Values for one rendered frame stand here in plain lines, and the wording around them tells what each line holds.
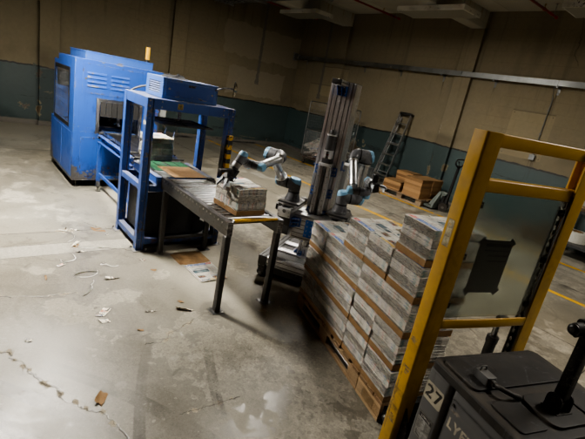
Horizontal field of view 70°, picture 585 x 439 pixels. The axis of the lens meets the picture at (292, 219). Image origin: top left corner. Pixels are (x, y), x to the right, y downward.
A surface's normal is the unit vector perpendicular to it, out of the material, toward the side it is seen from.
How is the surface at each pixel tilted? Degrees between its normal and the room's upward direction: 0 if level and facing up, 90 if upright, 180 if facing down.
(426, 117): 90
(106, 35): 90
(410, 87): 90
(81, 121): 90
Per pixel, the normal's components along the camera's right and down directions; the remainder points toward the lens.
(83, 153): 0.61, 0.34
